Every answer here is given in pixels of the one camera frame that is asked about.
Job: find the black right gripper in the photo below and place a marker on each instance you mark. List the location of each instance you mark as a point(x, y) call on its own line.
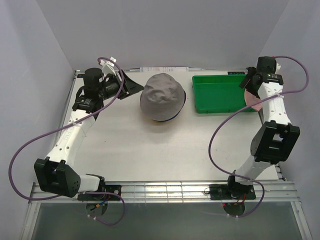
point(249, 76)

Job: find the pink bucket hat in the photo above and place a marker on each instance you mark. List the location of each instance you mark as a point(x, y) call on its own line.
point(252, 99)

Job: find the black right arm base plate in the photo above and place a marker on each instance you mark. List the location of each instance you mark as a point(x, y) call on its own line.
point(226, 192)

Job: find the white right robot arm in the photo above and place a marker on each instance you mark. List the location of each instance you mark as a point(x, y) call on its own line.
point(277, 136)

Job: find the green plastic tray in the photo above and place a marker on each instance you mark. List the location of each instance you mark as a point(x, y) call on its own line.
point(218, 94)

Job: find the paper sheets at back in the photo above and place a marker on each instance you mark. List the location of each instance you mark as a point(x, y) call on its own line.
point(163, 69)

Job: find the blue bucket hat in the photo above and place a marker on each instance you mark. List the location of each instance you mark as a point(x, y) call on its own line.
point(184, 101)

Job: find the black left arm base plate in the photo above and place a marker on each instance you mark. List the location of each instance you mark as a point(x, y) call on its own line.
point(109, 188)

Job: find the grey bucket hat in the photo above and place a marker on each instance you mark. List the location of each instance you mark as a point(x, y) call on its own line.
point(162, 97)

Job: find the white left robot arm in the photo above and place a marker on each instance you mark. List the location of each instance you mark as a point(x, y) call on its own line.
point(55, 173)

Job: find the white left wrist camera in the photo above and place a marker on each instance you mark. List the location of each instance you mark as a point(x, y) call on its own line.
point(107, 67)

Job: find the aluminium front rail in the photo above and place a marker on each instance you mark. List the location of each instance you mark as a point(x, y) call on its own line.
point(195, 191)

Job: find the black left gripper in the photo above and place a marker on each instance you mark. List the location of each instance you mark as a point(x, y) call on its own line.
point(130, 87)

